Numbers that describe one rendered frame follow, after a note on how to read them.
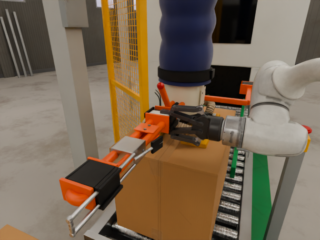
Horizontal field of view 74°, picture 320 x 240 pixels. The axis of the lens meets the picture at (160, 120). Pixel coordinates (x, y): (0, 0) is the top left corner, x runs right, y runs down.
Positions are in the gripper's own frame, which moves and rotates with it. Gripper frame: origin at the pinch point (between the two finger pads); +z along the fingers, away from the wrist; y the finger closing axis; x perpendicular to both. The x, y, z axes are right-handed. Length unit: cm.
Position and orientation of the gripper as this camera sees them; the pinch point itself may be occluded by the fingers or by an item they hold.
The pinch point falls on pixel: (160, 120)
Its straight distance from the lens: 70.4
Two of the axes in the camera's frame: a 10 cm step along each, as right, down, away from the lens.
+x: 3.8, -3.6, 8.5
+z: -9.2, -1.4, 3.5
